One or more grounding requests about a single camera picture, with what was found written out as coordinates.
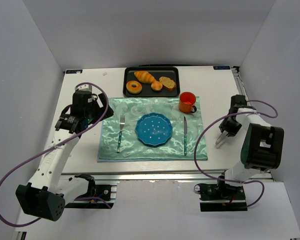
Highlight metal serving tongs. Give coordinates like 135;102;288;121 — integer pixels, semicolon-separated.
214;131;229;148

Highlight small round bun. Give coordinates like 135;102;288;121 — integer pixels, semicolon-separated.
151;81;163;92

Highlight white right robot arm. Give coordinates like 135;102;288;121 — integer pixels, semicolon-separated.
215;94;285;187

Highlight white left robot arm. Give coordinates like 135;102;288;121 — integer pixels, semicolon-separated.
15;83;114;222

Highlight bread slice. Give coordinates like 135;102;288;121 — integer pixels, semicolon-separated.
159;76;177;92

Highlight glazed donut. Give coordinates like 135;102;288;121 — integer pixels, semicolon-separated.
126;80;143;95

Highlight blue label left corner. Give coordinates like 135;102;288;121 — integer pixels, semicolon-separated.
65;69;83;74

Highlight green satin placemat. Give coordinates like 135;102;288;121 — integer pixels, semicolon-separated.
98;97;208;162

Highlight croissant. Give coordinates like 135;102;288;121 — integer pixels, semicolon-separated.
134;71;156;84

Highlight orange enamel mug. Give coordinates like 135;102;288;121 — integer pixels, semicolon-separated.
178;92;197;114

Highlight blue dotted plate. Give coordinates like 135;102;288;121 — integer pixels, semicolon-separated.
135;112;173;147

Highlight black baking tray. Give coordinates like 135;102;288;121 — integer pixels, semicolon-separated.
122;66;180;98

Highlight fork with teal handle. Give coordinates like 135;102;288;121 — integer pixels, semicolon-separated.
116;114;125;153

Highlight aluminium table frame rail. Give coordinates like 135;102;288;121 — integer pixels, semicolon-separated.
231;66;249;100

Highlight knife with teal handle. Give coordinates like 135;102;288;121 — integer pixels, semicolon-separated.
183;116;188;156

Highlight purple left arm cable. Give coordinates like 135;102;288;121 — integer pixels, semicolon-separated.
0;82;110;228

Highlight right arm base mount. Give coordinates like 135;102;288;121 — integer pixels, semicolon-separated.
193;180;248;212

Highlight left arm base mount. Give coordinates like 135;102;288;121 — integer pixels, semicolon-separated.
65;173;116;209

